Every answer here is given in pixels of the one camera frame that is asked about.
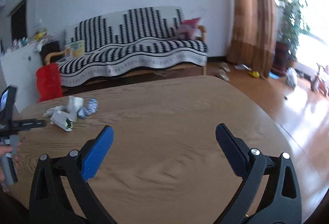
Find white torn paper packaging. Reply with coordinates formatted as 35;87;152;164
43;96;84;132

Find blue white paper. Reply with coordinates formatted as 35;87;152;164
78;99;98;119

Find left hand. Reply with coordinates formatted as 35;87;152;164
1;136;20;186

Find red plastic chair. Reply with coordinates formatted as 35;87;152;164
36;63;63;102

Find white cabinet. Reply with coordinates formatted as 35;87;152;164
1;43;42;113

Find children picture book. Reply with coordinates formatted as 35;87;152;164
65;40;85;59

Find yellow toy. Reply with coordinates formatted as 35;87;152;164
249;71;260;78

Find white slippers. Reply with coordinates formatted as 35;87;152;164
214;62;230;82

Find black white striped sofa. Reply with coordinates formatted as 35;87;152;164
58;6;208;87

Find brown curtain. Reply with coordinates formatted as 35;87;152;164
227;0;277;78

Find potted green plant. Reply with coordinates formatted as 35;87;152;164
272;0;310;76

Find pink cartoon pillow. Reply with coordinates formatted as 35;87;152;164
176;17;202;40

